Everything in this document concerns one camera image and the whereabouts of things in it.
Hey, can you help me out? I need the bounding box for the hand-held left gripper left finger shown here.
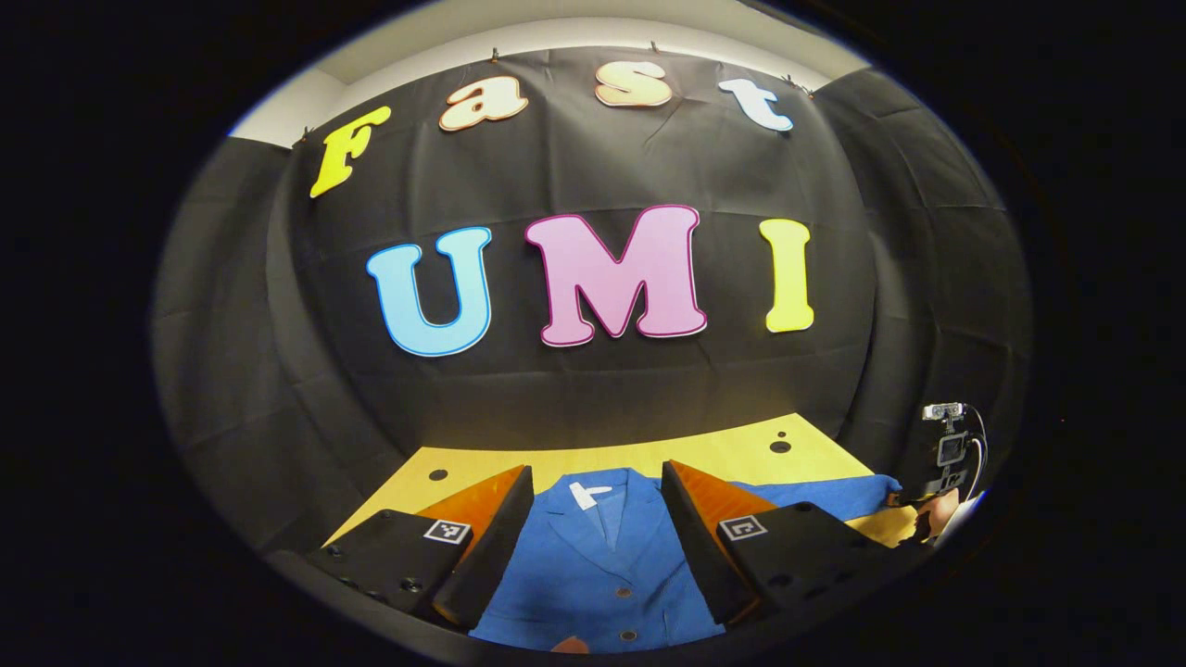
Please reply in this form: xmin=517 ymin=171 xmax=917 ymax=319
xmin=306 ymin=465 xmax=536 ymax=631

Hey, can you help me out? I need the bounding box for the blue corduroy jacket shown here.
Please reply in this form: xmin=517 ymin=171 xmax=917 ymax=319
xmin=471 ymin=468 xmax=904 ymax=654

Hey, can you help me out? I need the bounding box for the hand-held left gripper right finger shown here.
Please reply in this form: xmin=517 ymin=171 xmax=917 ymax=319
xmin=660 ymin=460 xmax=927 ymax=629

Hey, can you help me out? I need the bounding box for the black backdrop cloth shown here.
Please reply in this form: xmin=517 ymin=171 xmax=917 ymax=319
xmin=153 ymin=42 xmax=1034 ymax=557

